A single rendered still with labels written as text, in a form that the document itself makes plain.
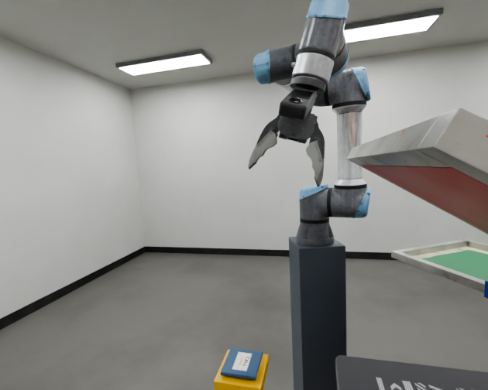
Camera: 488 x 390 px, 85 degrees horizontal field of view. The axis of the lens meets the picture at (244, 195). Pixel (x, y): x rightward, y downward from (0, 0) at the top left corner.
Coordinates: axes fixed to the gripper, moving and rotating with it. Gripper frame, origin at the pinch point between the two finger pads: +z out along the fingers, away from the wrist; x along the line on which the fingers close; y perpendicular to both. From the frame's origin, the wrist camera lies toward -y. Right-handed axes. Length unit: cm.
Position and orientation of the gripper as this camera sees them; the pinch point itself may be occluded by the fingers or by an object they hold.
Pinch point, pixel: (282, 179)
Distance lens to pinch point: 56.2
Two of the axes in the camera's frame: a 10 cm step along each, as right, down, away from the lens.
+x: -9.4, -2.7, 2.0
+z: -2.3, 9.6, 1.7
